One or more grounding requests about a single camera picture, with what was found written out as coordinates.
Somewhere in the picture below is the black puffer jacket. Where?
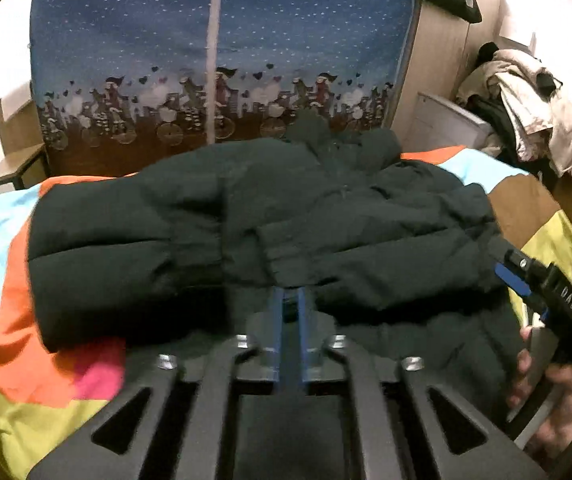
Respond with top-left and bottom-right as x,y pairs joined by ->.
28,114 -> 521,417

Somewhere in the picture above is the pile of light clothes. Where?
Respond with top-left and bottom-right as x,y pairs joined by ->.
455,42 -> 572,181

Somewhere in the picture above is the right hand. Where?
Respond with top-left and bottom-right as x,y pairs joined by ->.
506,349 -> 572,466

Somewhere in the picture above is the white bedside drawer cabinet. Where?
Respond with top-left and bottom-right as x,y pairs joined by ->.
402,92 -> 493,152

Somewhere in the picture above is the wooden wardrobe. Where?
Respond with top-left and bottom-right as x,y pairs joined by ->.
391,0 -> 503,140

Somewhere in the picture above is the colourful patterned bed cover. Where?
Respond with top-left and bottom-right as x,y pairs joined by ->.
0,146 -> 572,479

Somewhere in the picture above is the small wooden side table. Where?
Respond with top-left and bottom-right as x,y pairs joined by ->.
0,100 -> 50,191

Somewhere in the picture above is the blue fabric wardrobe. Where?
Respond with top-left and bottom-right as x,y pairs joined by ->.
30,0 -> 415,177

